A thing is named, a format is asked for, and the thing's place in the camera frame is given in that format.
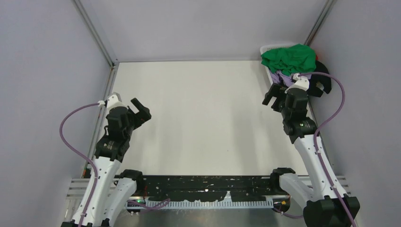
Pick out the green t shirt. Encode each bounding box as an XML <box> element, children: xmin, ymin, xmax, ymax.
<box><xmin>261</xmin><ymin>44</ymin><xmax>316</xmax><ymax>76</ymax></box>

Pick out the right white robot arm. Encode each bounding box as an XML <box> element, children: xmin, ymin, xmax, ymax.
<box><xmin>262</xmin><ymin>84</ymin><xmax>360</xmax><ymax>227</ymax></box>

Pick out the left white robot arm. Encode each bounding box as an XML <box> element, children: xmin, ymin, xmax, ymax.
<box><xmin>59</xmin><ymin>95</ymin><xmax>151</xmax><ymax>227</ymax></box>

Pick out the lilac t shirt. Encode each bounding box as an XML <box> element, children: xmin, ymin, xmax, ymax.
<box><xmin>269</xmin><ymin>70</ymin><xmax>294</xmax><ymax>87</ymax></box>

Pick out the black t shirt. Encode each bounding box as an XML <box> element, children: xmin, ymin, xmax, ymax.
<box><xmin>307</xmin><ymin>60</ymin><xmax>332</xmax><ymax>97</ymax></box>

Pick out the white plastic laundry basket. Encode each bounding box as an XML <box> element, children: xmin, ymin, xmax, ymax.
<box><xmin>261</xmin><ymin>44</ymin><xmax>316</xmax><ymax>87</ymax></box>

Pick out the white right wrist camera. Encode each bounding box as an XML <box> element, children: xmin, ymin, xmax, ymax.
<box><xmin>285</xmin><ymin>73</ymin><xmax>310</xmax><ymax>94</ymax></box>

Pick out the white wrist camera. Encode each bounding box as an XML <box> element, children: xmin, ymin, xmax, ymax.
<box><xmin>285</xmin><ymin>73</ymin><xmax>310</xmax><ymax>94</ymax></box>
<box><xmin>97</xmin><ymin>92</ymin><xmax>124</xmax><ymax>110</ymax></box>

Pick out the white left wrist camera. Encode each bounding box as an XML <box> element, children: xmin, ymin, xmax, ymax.
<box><xmin>97</xmin><ymin>92</ymin><xmax>124</xmax><ymax>110</ymax></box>

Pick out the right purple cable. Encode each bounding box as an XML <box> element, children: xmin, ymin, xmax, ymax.
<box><xmin>272</xmin><ymin>71</ymin><xmax>358</xmax><ymax>227</ymax></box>

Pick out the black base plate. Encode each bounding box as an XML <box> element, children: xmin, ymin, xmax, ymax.
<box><xmin>133</xmin><ymin>175</ymin><xmax>288</xmax><ymax>202</ymax></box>

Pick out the slotted grey cable duct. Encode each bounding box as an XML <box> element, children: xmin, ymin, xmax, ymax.
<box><xmin>78</xmin><ymin>200</ymin><xmax>275</xmax><ymax>210</ymax></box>

